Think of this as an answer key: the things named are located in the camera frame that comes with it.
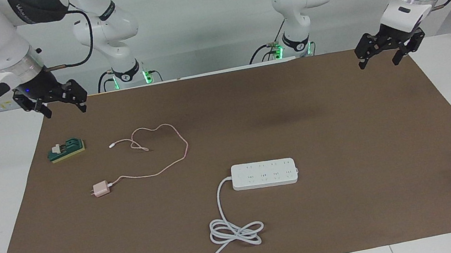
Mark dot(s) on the white power strip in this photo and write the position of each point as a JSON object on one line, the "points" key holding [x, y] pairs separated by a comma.
{"points": [[264, 174]]}

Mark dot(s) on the green knife switch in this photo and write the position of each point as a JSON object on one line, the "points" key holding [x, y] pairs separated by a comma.
{"points": [[69, 148]]}

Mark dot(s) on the pink charger adapter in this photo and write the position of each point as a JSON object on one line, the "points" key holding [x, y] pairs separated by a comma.
{"points": [[101, 188]]}

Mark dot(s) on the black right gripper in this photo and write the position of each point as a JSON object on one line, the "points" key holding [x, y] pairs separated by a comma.
{"points": [[37, 87]]}

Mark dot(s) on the brown table mat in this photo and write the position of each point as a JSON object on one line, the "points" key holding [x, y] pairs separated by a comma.
{"points": [[316, 221]]}

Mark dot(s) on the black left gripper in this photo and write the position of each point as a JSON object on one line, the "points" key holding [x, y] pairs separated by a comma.
{"points": [[395, 35]]}

